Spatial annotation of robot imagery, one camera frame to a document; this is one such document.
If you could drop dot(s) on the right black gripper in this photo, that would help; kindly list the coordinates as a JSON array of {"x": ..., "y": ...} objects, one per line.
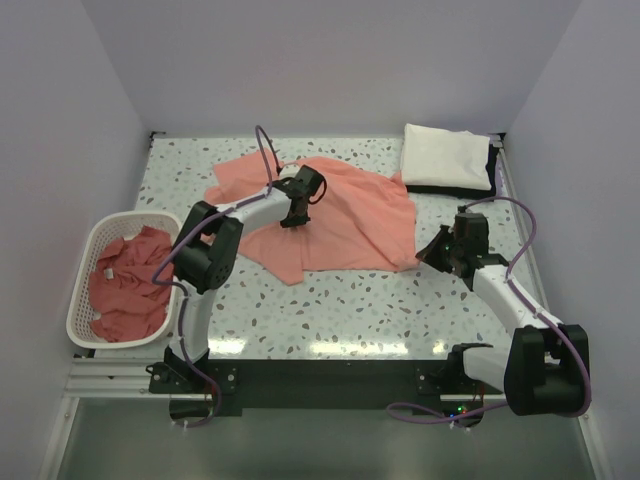
[{"x": 429, "y": 256}]

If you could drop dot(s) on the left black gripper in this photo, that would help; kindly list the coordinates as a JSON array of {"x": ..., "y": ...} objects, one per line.
[{"x": 293, "y": 222}]

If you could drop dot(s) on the salmon pink t-shirt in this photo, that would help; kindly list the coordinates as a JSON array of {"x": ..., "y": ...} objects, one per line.
[{"x": 365, "y": 221}]

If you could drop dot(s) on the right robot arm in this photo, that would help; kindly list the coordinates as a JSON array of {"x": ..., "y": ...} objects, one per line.
[{"x": 545, "y": 370}]

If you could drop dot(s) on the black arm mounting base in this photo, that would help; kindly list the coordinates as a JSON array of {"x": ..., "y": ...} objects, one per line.
[{"x": 229, "y": 387}]

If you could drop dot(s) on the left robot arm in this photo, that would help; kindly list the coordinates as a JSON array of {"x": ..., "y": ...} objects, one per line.
[{"x": 206, "y": 248}]

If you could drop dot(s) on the folded white t-shirt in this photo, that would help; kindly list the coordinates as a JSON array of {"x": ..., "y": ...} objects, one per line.
[{"x": 436, "y": 157}]

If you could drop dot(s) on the folded black t-shirt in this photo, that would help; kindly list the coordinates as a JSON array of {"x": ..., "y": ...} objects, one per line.
[{"x": 466, "y": 193}]

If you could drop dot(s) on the white plastic laundry basket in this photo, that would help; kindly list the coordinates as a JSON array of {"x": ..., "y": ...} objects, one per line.
[{"x": 126, "y": 225}]

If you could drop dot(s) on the dark pink crumpled t-shirt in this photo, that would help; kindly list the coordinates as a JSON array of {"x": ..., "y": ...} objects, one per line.
[{"x": 130, "y": 306}]

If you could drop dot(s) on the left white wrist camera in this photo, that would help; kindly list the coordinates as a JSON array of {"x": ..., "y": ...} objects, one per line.
[{"x": 289, "y": 171}]

